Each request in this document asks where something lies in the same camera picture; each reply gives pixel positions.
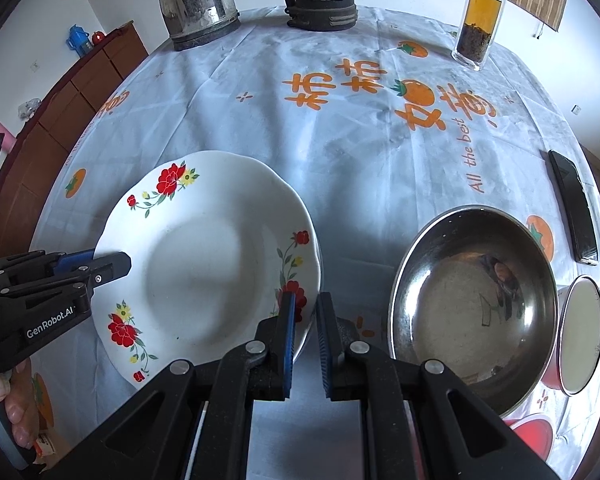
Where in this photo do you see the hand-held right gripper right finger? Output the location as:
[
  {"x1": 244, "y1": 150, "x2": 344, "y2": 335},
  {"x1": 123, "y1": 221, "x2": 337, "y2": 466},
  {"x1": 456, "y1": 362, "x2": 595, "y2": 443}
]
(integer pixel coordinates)
[{"x1": 315, "y1": 291, "x2": 561, "y2": 480}]

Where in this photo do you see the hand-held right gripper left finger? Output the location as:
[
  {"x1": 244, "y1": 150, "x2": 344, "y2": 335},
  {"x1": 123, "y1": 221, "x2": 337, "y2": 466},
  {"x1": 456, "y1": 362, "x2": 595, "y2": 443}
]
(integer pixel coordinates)
[{"x1": 45, "y1": 291, "x2": 298, "y2": 480}]

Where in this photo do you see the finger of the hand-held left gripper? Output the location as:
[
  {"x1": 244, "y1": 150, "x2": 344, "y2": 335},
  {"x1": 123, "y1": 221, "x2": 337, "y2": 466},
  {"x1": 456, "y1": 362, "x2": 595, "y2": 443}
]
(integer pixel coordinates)
[
  {"x1": 0, "y1": 252, "x2": 132, "y2": 311},
  {"x1": 0, "y1": 250, "x2": 95, "y2": 286}
]

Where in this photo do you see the white red-flower plate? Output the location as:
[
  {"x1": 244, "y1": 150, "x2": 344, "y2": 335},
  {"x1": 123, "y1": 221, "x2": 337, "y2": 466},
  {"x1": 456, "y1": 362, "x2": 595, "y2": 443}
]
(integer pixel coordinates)
[{"x1": 92, "y1": 150, "x2": 325, "y2": 391}]

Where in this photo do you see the stainless steel bowl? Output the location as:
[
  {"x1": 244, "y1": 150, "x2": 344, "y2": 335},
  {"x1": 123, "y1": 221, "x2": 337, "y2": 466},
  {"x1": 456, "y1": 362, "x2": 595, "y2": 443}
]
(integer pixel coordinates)
[{"x1": 387, "y1": 205, "x2": 561, "y2": 418}]

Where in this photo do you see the white enamel bowl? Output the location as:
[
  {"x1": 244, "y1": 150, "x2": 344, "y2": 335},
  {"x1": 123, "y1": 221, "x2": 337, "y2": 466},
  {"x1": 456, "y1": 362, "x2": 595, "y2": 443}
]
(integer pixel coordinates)
[{"x1": 542, "y1": 274, "x2": 600, "y2": 397}]

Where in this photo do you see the person's left hand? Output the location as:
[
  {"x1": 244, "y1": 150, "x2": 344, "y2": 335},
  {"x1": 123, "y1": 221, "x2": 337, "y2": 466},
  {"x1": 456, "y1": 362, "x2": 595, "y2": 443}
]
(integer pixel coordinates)
[{"x1": 0, "y1": 357, "x2": 41, "y2": 451}]

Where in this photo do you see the brown wooden cabinet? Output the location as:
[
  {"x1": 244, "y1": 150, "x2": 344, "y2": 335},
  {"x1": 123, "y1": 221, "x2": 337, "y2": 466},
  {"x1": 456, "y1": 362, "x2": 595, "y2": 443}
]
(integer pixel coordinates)
[{"x1": 0, "y1": 21, "x2": 150, "y2": 261}]

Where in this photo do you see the light blue printed tablecloth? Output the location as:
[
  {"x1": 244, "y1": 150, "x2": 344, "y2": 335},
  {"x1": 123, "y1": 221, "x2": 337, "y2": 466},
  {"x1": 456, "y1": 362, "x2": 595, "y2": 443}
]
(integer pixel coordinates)
[{"x1": 27, "y1": 5, "x2": 600, "y2": 476}]

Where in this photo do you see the blue toy figure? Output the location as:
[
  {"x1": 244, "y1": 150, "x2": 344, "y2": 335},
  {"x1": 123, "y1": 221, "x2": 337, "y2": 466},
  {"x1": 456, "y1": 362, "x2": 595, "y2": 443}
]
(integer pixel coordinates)
[{"x1": 68, "y1": 24, "x2": 91, "y2": 56}]

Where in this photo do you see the stainless steel electric kettle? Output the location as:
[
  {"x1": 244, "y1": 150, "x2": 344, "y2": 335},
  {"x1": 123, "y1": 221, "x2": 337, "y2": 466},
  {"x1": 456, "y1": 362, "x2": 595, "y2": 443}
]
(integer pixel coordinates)
[{"x1": 156, "y1": 0, "x2": 241, "y2": 52}]

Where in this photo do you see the black smartphone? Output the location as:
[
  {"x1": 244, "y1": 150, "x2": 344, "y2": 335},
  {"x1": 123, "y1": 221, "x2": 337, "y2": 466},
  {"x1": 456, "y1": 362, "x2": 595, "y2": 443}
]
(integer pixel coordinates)
[{"x1": 548, "y1": 149, "x2": 600, "y2": 266}]

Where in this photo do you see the glass tea bottle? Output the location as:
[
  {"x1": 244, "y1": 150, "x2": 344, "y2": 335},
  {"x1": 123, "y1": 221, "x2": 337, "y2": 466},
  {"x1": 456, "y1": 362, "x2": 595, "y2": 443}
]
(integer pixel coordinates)
[{"x1": 451, "y1": 0, "x2": 512, "y2": 72}]

